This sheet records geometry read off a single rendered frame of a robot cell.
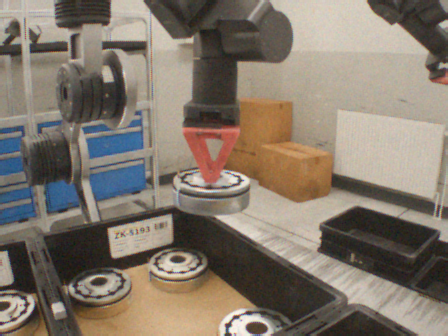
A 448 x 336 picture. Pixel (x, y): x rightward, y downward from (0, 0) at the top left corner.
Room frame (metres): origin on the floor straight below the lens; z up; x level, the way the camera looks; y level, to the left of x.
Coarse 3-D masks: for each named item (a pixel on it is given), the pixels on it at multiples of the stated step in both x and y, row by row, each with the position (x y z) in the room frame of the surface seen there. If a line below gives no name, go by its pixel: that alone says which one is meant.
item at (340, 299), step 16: (160, 208) 0.65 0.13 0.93; (176, 208) 0.66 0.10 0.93; (96, 224) 0.57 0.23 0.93; (112, 224) 0.58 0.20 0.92; (224, 224) 0.58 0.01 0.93; (240, 240) 0.52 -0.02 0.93; (48, 256) 0.45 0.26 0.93; (272, 256) 0.47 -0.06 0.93; (48, 272) 0.41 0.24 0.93; (304, 272) 0.42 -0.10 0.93; (320, 288) 0.39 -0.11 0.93; (336, 288) 0.38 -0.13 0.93; (64, 304) 0.36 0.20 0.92; (336, 304) 0.35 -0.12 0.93; (64, 320) 0.31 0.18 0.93; (304, 320) 0.33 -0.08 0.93; (320, 320) 0.32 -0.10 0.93
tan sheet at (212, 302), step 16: (128, 272) 0.58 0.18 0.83; (144, 272) 0.58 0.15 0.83; (144, 288) 0.53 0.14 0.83; (208, 288) 0.54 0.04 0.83; (224, 288) 0.54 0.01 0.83; (144, 304) 0.49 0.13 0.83; (160, 304) 0.49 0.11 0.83; (176, 304) 0.49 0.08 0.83; (192, 304) 0.49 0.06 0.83; (208, 304) 0.49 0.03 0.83; (224, 304) 0.49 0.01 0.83; (240, 304) 0.49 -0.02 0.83; (80, 320) 0.44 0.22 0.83; (96, 320) 0.44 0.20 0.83; (112, 320) 0.44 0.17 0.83; (128, 320) 0.44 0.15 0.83; (144, 320) 0.45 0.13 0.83; (160, 320) 0.45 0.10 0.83; (176, 320) 0.45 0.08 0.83; (192, 320) 0.45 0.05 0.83; (208, 320) 0.45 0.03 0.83
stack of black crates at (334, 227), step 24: (336, 216) 1.38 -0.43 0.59; (360, 216) 1.47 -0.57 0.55; (384, 216) 1.39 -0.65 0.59; (336, 240) 1.25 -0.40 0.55; (360, 240) 1.17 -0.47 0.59; (384, 240) 1.36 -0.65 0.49; (408, 240) 1.30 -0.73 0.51; (432, 240) 1.14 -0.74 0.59; (360, 264) 1.16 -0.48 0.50; (384, 264) 1.09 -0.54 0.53; (408, 264) 1.03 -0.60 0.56; (408, 288) 1.02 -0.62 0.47
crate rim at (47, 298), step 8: (8, 240) 0.49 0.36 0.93; (16, 240) 0.49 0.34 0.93; (24, 240) 0.50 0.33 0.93; (32, 240) 0.50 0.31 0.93; (0, 248) 0.47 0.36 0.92; (32, 248) 0.47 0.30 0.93; (32, 256) 0.47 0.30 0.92; (32, 264) 0.43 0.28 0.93; (40, 264) 0.43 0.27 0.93; (40, 272) 0.41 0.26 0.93; (40, 280) 0.39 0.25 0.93; (40, 288) 0.37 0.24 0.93; (48, 288) 0.37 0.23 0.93; (48, 296) 0.35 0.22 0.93; (48, 304) 0.36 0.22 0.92; (48, 312) 0.32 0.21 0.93; (48, 320) 0.31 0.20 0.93; (56, 320) 0.31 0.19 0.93; (56, 328) 0.30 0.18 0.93; (64, 328) 0.30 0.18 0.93
